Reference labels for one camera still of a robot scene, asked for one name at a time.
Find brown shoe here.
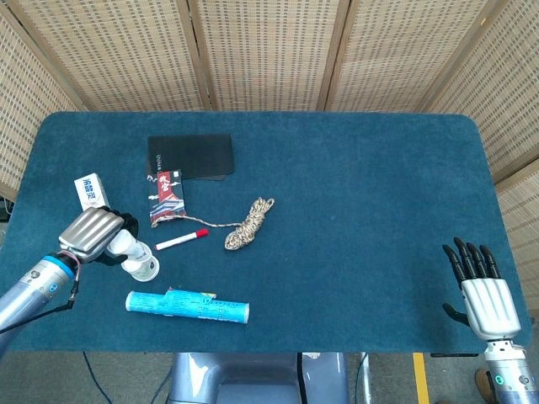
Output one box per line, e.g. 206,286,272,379
474,368,494,403

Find white marker red cap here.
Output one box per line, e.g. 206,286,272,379
155,228,210,252

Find white blue small box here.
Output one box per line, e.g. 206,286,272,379
73,173,111,211

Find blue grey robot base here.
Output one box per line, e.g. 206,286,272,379
168,352,350,404

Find woven folding screen panel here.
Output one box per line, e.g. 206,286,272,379
187,0,353,113
0,0,88,201
420,0,539,304
326,0,500,114
8,0,214,113

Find left arm wrist cable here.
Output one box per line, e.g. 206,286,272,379
0,252,82,337

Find white paper cup green leaves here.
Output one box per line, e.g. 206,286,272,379
120,247,160,282

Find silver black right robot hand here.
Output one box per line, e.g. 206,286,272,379
441,237,523,340

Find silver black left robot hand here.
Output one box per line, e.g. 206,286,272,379
57,207,141,267

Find grey floor cable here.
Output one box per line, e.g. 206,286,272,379
357,352,374,404

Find dark blue table cloth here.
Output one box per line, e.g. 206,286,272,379
0,110,532,354

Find dark red printed card box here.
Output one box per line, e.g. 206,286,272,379
145,169,188,228

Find black flat notebook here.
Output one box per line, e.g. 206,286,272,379
147,133,235,183

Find black floor cable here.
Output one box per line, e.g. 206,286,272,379
83,352,113,404

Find black cable on base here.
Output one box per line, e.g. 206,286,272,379
296,352,305,404

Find beige braided rope bundle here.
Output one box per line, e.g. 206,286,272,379
150,197,275,252

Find light blue cardboard tube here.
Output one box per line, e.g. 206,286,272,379
125,288,251,325

